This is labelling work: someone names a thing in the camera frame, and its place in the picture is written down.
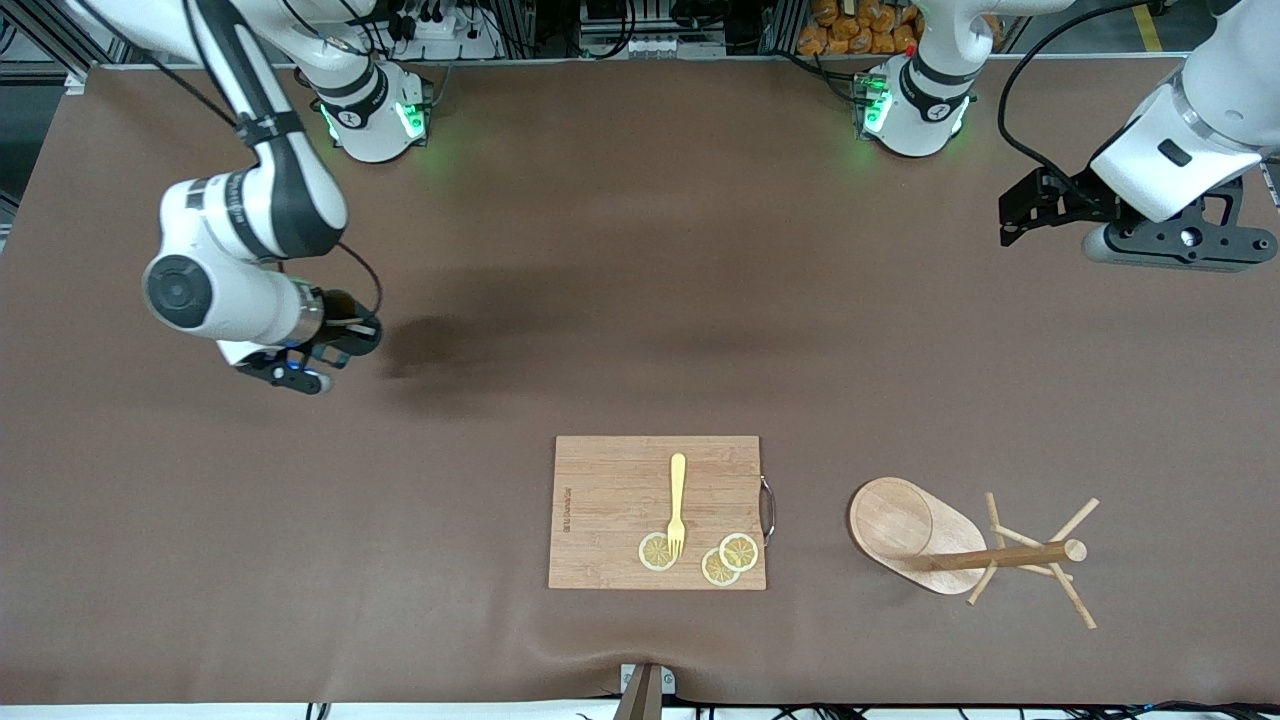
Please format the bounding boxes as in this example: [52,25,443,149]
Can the dark green cup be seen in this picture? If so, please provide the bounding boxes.
[340,295,384,363]

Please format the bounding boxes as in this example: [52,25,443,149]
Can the wooden cup rack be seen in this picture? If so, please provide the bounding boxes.
[848,477,1101,631]

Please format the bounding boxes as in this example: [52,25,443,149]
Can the orange snack bags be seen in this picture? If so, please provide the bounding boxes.
[797,0,926,56]

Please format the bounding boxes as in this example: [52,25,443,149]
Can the brown table mat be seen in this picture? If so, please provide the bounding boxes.
[0,55,1280,706]

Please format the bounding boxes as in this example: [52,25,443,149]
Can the white power strip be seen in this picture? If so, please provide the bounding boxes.
[385,0,501,61]

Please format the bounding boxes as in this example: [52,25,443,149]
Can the wooden cutting board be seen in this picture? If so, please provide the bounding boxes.
[548,435,776,591]

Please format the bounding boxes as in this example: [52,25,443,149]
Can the yellow fork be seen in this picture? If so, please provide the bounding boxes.
[667,453,688,559]

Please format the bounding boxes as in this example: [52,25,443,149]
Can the grey electronics box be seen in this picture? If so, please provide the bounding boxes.
[580,0,731,59]

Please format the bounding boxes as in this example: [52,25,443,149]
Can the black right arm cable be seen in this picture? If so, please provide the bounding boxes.
[70,0,384,316]

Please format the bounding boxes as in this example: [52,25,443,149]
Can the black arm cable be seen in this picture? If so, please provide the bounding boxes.
[70,0,384,316]
[997,0,1151,193]

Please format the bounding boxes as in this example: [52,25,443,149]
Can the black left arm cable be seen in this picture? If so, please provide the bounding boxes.
[997,0,1151,193]

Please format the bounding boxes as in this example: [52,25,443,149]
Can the aluminium frame profile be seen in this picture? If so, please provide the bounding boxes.
[0,0,131,91]

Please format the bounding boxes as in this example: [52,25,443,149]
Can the metal bracket with post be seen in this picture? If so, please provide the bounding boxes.
[612,663,676,720]

